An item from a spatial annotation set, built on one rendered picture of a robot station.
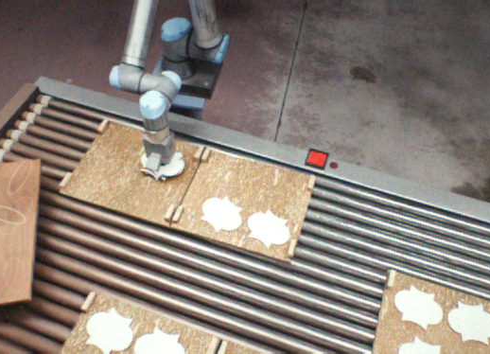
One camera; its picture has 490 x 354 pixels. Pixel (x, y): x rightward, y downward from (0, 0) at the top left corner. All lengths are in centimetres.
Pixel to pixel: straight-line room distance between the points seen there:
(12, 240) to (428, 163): 241
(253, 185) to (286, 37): 226
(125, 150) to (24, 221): 45
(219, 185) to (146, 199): 26
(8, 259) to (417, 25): 348
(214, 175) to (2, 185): 70
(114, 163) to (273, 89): 180
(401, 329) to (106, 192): 105
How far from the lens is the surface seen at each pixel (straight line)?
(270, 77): 347
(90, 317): 153
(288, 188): 170
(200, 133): 187
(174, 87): 156
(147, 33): 161
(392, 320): 155
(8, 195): 170
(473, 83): 384
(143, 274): 157
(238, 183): 170
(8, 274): 155
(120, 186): 173
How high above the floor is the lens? 232
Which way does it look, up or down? 54 degrees down
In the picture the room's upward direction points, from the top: 3 degrees clockwise
